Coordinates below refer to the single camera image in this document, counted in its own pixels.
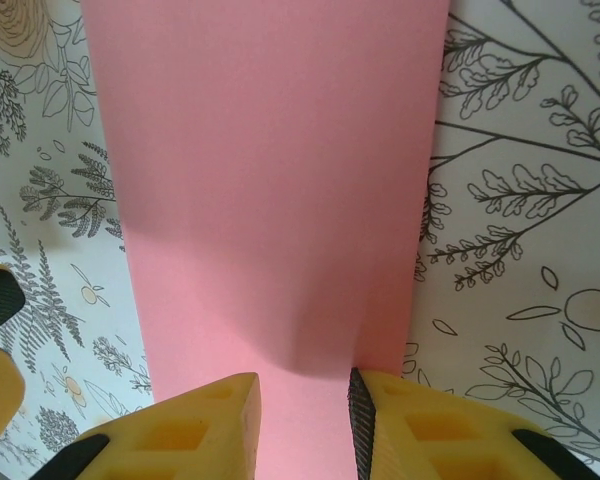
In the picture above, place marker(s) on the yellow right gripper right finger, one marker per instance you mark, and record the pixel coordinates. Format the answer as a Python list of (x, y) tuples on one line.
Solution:
[(430, 440)]

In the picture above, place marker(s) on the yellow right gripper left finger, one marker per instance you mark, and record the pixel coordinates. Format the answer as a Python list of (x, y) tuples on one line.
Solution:
[(180, 440)]

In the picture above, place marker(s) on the pink cloth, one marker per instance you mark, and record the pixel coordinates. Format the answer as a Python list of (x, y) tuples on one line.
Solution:
[(270, 200)]

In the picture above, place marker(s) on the floral printed table cover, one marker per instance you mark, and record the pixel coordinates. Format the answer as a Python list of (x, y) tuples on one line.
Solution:
[(505, 250)]

